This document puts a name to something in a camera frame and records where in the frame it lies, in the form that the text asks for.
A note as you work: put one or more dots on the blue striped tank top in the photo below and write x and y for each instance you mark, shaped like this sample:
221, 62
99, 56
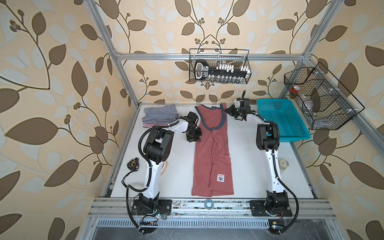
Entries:
160, 116

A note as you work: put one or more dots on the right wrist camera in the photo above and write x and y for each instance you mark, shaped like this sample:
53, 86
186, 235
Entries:
238, 103

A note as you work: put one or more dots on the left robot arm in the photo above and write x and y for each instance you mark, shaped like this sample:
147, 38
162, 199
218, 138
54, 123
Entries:
144, 206

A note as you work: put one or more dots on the white tape roll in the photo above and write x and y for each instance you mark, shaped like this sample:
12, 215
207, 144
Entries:
283, 164

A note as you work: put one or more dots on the black yellow tape measure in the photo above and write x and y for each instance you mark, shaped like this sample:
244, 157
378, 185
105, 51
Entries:
133, 165

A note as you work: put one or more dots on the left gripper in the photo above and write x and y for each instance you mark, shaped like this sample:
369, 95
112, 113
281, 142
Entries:
198, 137

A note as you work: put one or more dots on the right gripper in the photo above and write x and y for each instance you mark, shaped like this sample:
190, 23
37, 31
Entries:
230, 110

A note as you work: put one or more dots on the black wire basket wall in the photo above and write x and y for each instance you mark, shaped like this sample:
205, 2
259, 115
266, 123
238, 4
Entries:
326, 102
225, 56

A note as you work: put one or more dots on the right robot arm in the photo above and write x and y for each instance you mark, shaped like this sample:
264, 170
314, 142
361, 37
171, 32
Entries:
280, 200

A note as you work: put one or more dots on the red white item in basket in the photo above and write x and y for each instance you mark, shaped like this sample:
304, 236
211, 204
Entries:
295, 89

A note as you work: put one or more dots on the black wire basket back wall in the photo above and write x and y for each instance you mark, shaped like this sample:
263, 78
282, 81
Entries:
225, 56

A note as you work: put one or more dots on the maroon tank top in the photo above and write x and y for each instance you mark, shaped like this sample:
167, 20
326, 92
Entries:
212, 162

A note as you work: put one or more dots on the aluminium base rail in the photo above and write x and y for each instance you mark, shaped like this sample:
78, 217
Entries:
212, 219

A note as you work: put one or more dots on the red striped folded tank top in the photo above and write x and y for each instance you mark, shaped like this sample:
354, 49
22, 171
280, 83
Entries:
151, 125

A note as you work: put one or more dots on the black wire basket right wall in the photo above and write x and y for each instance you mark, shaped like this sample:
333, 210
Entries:
326, 102

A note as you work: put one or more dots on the black handled tool in basket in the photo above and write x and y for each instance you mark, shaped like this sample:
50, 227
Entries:
221, 73

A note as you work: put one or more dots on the teal plastic basket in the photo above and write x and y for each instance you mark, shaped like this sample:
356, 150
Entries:
284, 114

